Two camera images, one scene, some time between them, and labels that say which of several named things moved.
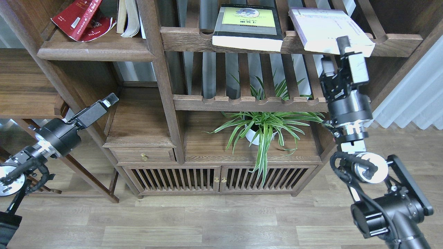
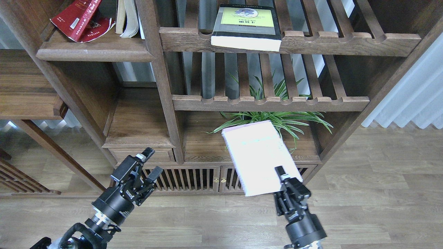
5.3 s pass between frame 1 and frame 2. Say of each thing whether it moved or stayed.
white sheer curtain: stayed
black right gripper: moved
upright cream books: stayed
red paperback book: stayed
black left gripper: moved
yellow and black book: stayed
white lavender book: moved
